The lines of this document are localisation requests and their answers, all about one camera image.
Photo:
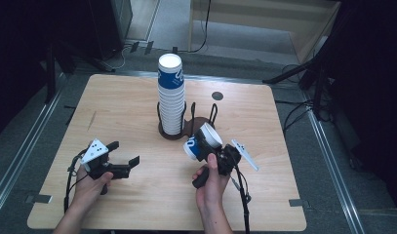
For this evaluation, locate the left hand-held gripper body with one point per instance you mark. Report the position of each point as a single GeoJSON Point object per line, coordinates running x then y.
{"type": "Point", "coordinates": [100, 164]}

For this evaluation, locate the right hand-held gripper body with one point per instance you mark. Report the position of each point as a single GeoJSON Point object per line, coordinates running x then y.
{"type": "Point", "coordinates": [230, 161]}

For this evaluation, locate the blue white paper cup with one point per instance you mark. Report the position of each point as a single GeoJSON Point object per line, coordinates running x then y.
{"type": "Point", "coordinates": [213, 136]}

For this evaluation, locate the person's left hand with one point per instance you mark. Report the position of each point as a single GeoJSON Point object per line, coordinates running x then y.
{"type": "Point", "coordinates": [88, 191]}

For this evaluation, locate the person's right hand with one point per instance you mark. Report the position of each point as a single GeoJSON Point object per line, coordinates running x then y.
{"type": "Point", "coordinates": [210, 191]}

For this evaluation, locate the stack of paper cups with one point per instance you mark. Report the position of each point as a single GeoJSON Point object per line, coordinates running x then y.
{"type": "Point", "coordinates": [170, 97]}

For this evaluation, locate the grey tape piece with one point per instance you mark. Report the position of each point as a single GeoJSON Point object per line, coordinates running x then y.
{"type": "Point", "coordinates": [38, 198]}
{"type": "Point", "coordinates": [298, 202]}

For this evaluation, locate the black tripod stand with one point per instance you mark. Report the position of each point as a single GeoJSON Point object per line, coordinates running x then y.
{"type": "Point", "coordinates": [317, 91]}

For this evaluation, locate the dark cabinet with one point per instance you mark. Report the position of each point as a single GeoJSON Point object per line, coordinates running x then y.
{"type": "Point", "coordinates": [111, 26]}

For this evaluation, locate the metal floor rail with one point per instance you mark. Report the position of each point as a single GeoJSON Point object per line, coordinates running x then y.
{"type": "Point", "coordinates": [26, 148]}
{"type": "Point", "coordinates": [332, 162]}

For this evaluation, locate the black metal stand post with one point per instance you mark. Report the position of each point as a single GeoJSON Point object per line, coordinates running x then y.
{"type": "Point", "coordinates": [50, 74]}

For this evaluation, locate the light wooden panel frame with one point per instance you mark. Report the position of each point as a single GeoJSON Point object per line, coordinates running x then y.
{"type": "Point", "coordinates": [251, 32]}

